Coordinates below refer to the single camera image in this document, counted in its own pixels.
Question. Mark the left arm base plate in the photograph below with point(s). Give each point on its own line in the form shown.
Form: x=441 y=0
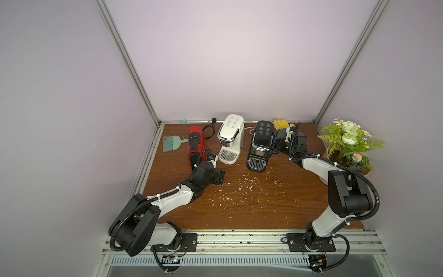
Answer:
x=185 y=242

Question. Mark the black coffee machine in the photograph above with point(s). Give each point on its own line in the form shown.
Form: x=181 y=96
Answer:
x=261 y=148

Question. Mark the yellow work glove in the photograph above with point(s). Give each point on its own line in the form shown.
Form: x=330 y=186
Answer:
x=282 y=124

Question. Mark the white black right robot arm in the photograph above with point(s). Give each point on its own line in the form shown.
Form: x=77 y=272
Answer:
x=351 y=196

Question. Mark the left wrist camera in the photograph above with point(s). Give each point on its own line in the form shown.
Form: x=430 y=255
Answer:
x=212 y=158

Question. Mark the green hand brush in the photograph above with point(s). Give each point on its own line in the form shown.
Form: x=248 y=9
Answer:
x=173 y=143

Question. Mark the red coffee machine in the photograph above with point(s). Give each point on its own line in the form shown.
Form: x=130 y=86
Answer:
x=196 y=145

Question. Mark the potted artificial plant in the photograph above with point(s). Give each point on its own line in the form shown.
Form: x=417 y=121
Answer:
x=348 y=144

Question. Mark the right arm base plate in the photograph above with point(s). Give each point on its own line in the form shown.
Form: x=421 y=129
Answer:
x=298 y=242

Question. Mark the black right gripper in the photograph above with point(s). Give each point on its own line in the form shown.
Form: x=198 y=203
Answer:
x=284 y=137

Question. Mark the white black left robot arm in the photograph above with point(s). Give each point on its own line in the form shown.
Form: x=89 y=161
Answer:
x=137 y=226

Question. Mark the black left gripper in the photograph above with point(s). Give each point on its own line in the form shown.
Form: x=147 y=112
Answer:
x=219 y=177

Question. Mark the aluminium rail frame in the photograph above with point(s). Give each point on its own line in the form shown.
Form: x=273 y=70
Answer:
x=254 y=253

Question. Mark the white coffee machine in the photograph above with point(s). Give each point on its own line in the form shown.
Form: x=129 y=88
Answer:
x=230 y=136

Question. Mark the grey blue microfiber cloth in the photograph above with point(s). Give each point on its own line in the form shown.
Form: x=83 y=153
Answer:
x=281 y=143

